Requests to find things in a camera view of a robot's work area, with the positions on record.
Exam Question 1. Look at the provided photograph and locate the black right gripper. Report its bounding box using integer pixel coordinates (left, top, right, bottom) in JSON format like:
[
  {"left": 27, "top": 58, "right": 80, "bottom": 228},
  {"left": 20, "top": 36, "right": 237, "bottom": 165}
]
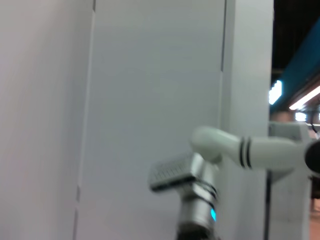
[{"left": 176, "top": 221, "right": 217, "bottom": 240}]

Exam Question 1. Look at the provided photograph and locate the white machine stand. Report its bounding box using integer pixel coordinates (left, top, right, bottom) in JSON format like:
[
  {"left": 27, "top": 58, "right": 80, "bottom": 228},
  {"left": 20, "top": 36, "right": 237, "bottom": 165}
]
[{"left": 268, "top": 121, "right": 312, "bottom": 240}]

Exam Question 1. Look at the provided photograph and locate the ceiling strip light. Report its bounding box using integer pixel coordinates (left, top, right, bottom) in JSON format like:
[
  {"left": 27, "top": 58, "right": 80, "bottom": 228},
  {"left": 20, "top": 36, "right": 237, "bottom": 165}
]
[{"left": 288, "top": 85, "right": 320, "bottom": 111}]

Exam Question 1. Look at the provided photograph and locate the teal overhead banner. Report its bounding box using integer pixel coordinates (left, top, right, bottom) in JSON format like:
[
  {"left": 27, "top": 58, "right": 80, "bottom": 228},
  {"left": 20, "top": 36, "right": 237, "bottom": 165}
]
[{"left": 271, "top": 22, "right": 320, "bottom": 111}]

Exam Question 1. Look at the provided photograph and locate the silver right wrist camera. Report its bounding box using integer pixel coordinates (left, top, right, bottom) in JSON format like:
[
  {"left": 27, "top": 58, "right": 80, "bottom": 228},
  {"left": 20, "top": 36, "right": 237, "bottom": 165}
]
[{"left": 148, "top": 151, "right": 198, "bottom": 193}]

